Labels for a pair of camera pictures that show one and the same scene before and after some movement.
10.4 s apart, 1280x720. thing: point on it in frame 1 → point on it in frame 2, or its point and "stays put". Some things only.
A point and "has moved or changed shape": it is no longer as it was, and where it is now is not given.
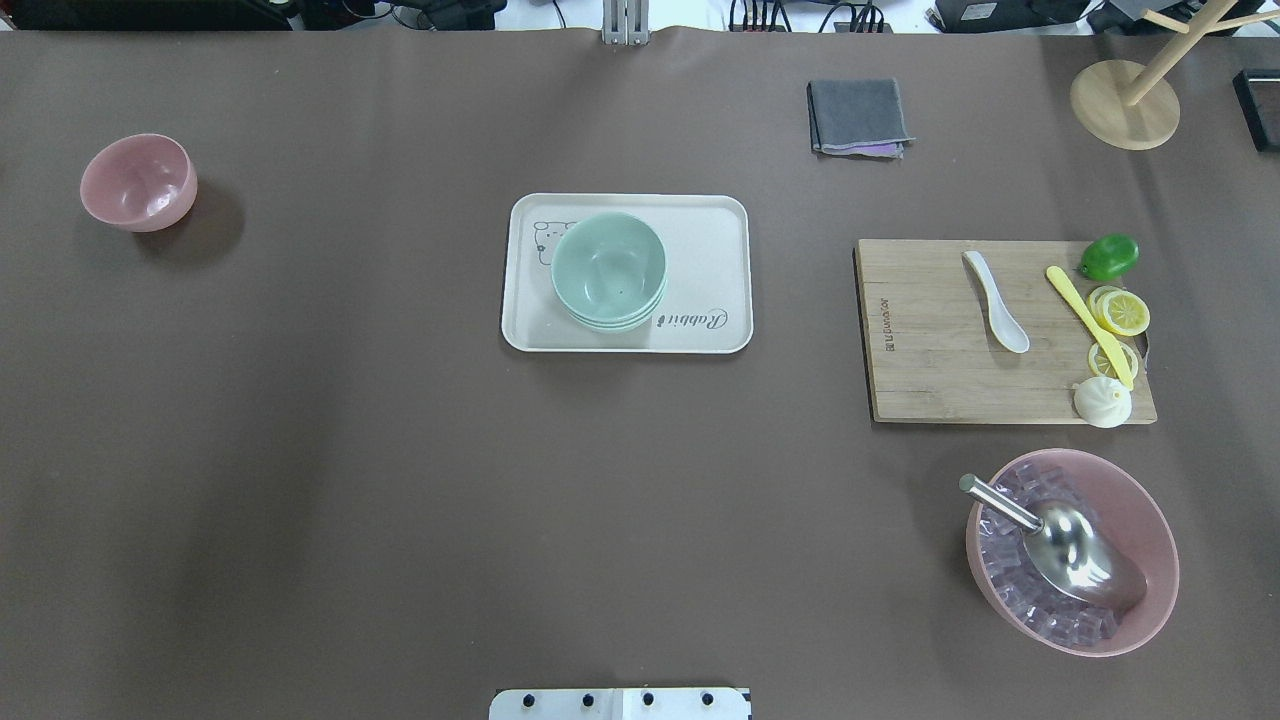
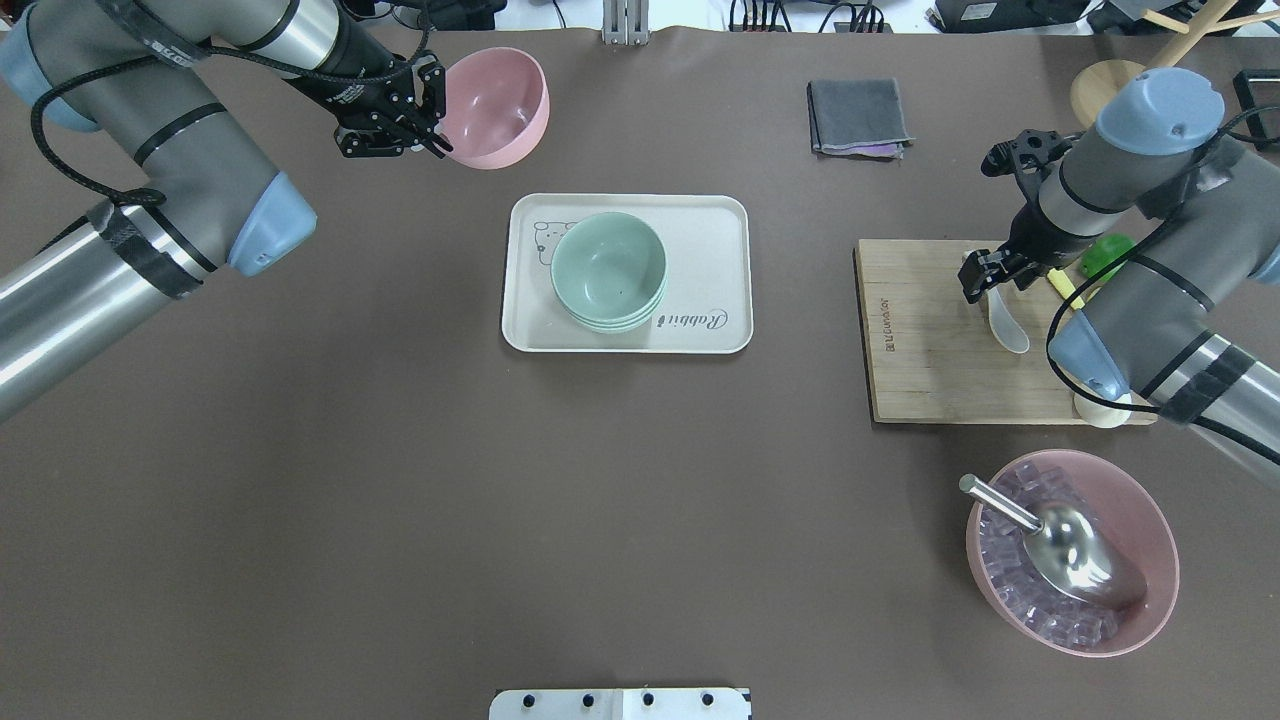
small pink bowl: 144,182 has moved or changed shape
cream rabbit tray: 707,305 stays put
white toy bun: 1101,401 stays put
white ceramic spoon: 1004,324 stays put
